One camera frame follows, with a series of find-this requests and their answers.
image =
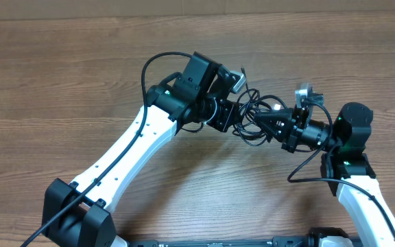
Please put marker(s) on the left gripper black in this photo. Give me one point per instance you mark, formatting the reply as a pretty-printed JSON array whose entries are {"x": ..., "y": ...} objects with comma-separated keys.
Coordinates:
[{"x": 228, "y": 120}]

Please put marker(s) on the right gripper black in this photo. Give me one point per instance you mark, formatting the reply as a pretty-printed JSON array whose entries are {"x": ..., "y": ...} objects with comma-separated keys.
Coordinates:
[{"x": 282, "y": 130}]

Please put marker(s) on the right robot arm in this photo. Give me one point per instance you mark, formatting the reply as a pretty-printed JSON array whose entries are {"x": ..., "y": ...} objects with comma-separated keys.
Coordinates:
[{"x": 345, "y": 166}]

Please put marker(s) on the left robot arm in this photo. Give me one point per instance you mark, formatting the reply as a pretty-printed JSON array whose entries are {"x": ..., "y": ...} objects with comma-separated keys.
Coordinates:
[{"x": 79, "y": 213}]

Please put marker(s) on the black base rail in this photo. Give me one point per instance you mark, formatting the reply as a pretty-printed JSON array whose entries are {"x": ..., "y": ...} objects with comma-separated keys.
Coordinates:
[{"x": 316, "y": 237}]

